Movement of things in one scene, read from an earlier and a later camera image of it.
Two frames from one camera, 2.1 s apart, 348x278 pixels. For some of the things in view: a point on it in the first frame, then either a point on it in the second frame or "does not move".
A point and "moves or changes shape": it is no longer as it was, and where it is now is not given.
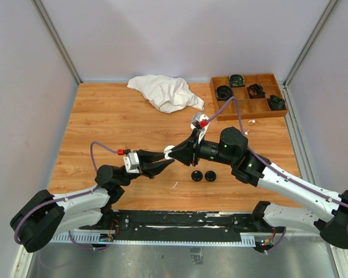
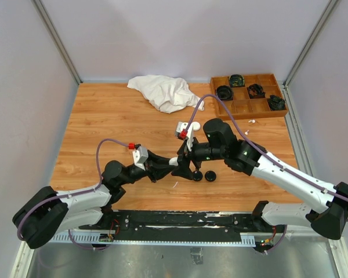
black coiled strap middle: [256, 91] does not move
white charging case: [167, 150] moves or changes shape
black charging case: [196, 175] does not move
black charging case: [210, 176] does not move
